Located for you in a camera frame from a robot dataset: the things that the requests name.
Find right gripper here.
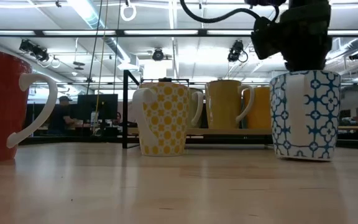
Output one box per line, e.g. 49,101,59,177
280,11,334,72

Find white mug blue floral pattern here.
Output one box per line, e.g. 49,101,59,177
268,70,342,162

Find yellow faceted mug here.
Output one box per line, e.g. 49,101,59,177
243,86,272,130

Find olive yellow mug white handle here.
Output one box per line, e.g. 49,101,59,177
204,79,256,130

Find white mug yellow dots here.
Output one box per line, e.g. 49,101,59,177
131,82,191,157

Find black rig crossbar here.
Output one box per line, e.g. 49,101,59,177
0,28,358,38

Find person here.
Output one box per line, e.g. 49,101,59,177
47,95,82,136
113,111,126,125

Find black computer monitor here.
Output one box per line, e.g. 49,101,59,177
77,93,119,121

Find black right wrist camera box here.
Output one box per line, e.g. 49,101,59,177
250,17,285,60

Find black camera with cable loop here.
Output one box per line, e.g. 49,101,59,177
227,39,249,63

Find black frame wooden shelf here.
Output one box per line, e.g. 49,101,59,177
121,69,275,150

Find black round camera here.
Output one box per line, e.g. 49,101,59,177
151,48,166,62

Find white hanging ring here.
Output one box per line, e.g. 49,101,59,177
119,2,137,22

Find grey ventilation duct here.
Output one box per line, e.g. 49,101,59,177
68,0,133,65

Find thin black hanging cable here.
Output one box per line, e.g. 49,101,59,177
112,0,121,94
86,0,104,95

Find thin yellow hanging cable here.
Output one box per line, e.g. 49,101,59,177
94,0,109,125

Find black camera cluster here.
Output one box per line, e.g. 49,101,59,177
19,39,61,69

